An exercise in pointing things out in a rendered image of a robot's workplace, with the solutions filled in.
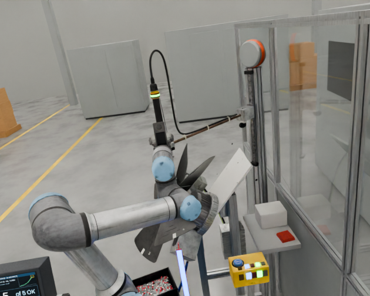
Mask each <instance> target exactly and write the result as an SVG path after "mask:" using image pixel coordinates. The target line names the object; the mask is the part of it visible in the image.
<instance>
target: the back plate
mask: <svg viewBox="0 0 370 296"><path fill-rule="evenodd" d="M252 167H253V165H252V164H251V163H250V161H249V159H248V158H247V157H246V155H245V154H244V153H243V151H242V150H241V149H240V148H239V149H238V150H237V151H236V153H235V155H234V156H233V157H232V159H231V160H230V161H229V163H228V164H227V165H226V167H225V168H224V170H223V171H222V173H221V174H220V175H219V177H218V178H217V180H216V181H215V182H214V184H213V185H212V187H211V188H210V190H209V191H208V192H211V193H213V194H215V195H216V196H217V197H218V210H217V214H218V213H219V211H220V210H221V209H222V207H223V206H224V205H225V203H226V202H227V200H228V199H229V198H230V197H231V195H232V194H233V193H234V191H235V190H236V188H237V187H238V186H239V184H240V183H241V182H242V180H243V179H244V178H245V176H246V175H247V173H248V172H249V171H250V170H251V168H252ZM217 214H216V215H217Z"/></svg>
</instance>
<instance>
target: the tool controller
mask: <svg viewBox="0 0 370 296"><path fill-rule="evenodd" d="M3 290H11V293H12V296H56V295H57V292H56V287H55V281H54V277H53V272H52V267H51V262H50V258H49V256H46V257H39V258H33V259H28V260H22V261H15V262H11V263H4V264H0V291H3Z"/></svg>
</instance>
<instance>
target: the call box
mask: <svg viewBox="0 0 370 296"><path fill-rule="evenodd" d="M235 259H241V260H242V262H243V264H242V265H241V267H242V270H238V268H237V266H235V265H234V263H233V261H234V260H235ZM263 261H264V262H265V265H261V262H263ZM228 263H229V269H230V275H231V279H232V281H233V285H234V288H238V287H245V286H248V285H255V284H261V283H265V282H270V277H269V266H268V264H267V262H266V260H265V258H264V256H263V253H262V252H258V253H252V254H245V255H238V256H234V257H229V258H228ZM252 263H254V265H255V267H251V266H250V264H252ZM256 263H260V266H258V267H256ZM246 264H248V265H249V268H245V266H244V265H246ZM263 270H268V276H265V277H263V276H262V277H257V278H252V279H247V277H246V273H253V272H257V271H262V272H263ZM239 274H244V280H241V281H240V280H239V276H238V275H239Z"/></svg>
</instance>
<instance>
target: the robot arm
mask: <svg viewBox="0 0 370 296"><path fill-rule="evenodd" d="M153 130H154V134H153V135H152V136H151V137H150V138H149V145H152V146H153V150H154V152H153V158H152V160H153V162H152V173H153V175H154V179H155V182H156V188H157V197H158V199H155V200H150V201H145V202H142V203H137V204H132V205H129V206H124V207H119V208H115V209H111V210H107V211H102V212H99V213H94V214H88V213H86V212H83V213H77V214H76V213H75V212H74V210H73V209H72V208H71V206H70V205H69V202H68V200H67V199H66V198H65V197H64V196H63V195H61V194H59V193H54V192H49V193H44V194H41V195H40V196H38V197H37V198H36V199H34V201H33V202H32V203H31V205H30V207H29V213H28V217H29V220H30V222H31V229H32V236H33V239H34V240H35V242H36V243H37V245H38V246H40V247H41V248H43V249H45V250H48V251H54V252H64V253H65V254H66V255H67V256H68V258H69V259H70V260H71V261H72V262H73V263H74V264H75V266H77V268H78V269H80V270H81V272H82V273H83V274H84V275H85V276H86V277H87V278H88V279H89V281H90V282H91V283H92V284H93V285H94V286H95V293H96V295H97V296H142V295H141V294H139V293H138V291H137V289H136V287H135V286H134V284H133V281H132V279H131V278H130V277H129V275H128V274H126V273H125V272H124V271H123V270H121V269H119V268H114V266H112V264H111V263H110V262H109V260H108V259H107V258H106V257H105V256H104V255H103V253H102V252H101V251H100V250H99V249H98V248H97V246H96V245H95V244H94V242H95V241H97V240H101V239H104V238H108V237H112V236H116V235H119V234H123V233H126V232H130V231H133V230H137V229H140V228H144V227H148V226H152V225H155V224H159V223H163V222H165V221H170V220H174V219H176V218H180V217H181V218H182V219H184V220H187V221H193V220H195V219H196V218H197V217H198V216H199V215H200V213H201V203H200V202H199V201H198V200H197V199H196V198H195V197H194V196H193V195H191V194H190V193H188V192H186V191H185V190H184V189H183V188H181V187H180V186H179V185H177V181H176V175H175V171H174V163H173V157H174V155H172V151H171V146H172V144H171V143H172V142H173V141H174V136H173V135H172V134H171V133H169V132H166V129H165V125H164V122H157V123H153Z"/></svg>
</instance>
